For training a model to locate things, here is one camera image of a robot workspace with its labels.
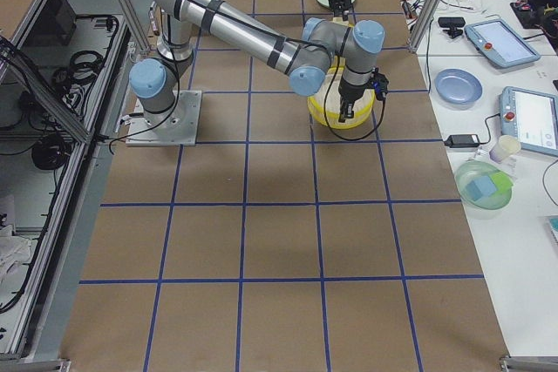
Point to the teach pendant far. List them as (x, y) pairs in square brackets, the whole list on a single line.
[(500, 44)]

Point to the teach pendant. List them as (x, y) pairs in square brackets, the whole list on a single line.
[(500, 44), (531, 117)]

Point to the teach pendant near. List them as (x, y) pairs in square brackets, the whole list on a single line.
[(531, 117)]

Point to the blue plate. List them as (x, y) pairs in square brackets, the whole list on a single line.
[(458, 88)]

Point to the black power brick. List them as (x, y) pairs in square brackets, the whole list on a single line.
[(462, 141)]

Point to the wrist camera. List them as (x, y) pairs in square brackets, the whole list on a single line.
[(380, 85)]

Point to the green bowl with sponges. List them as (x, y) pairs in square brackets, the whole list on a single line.
[(483, 185)]

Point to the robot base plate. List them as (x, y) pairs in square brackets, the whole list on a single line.
[(172, 128)]

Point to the yellow steamer basket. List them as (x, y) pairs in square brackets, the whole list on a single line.
[(328, 100)]

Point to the black webcam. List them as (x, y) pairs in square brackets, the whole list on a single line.
[(452, 26)]

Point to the paper cup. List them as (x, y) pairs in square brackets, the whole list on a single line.
[(505, 147)]

